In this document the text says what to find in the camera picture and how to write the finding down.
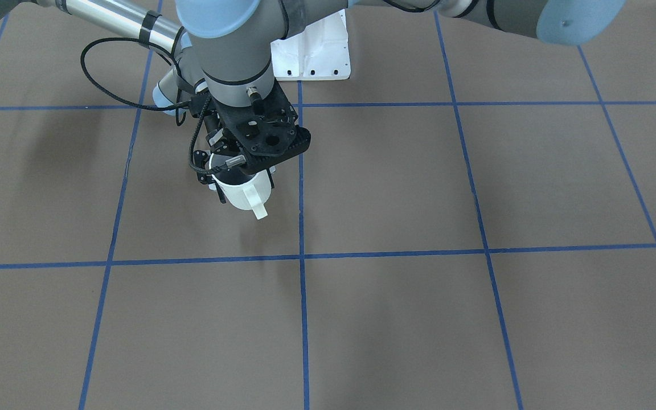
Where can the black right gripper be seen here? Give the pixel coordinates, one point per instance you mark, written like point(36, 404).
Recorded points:
point(212, 126)

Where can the white ribbed HOME mug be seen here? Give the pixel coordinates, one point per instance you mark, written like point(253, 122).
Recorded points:
point(248, 192)

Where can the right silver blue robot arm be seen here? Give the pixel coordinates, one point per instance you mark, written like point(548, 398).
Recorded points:
point(221, 73)

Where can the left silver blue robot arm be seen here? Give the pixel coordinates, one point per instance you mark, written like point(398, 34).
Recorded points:
point(553, 22)

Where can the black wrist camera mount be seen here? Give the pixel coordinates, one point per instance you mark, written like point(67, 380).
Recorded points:
point(264, 140)

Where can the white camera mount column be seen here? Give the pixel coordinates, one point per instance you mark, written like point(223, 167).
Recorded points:
point(319, 53)

